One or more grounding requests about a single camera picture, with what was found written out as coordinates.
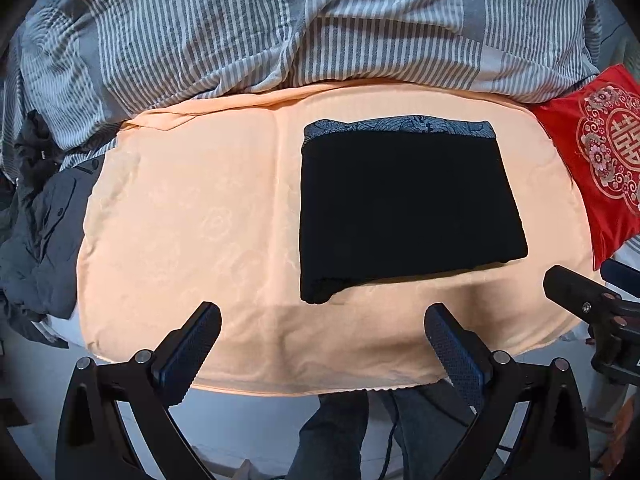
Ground peach blanket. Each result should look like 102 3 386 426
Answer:
75 80 593 395

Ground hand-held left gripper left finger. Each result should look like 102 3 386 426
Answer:
55 301 223 480

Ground person's left leg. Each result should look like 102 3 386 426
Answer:
289 390 372 480

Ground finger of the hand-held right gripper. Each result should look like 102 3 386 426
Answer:
601 259 640 293
544 266 622 317

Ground black cable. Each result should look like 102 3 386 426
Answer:
377 394 402 480

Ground black pants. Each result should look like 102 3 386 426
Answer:
299 118 530 306

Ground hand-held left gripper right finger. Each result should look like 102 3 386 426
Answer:
424 302 591 480

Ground grey white striped duvet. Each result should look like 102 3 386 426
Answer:
0 0 608 171

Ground dark grey jacket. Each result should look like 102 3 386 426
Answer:
0 110 121 322

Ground red patterned cushion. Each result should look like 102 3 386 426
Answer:
530 65 640 272

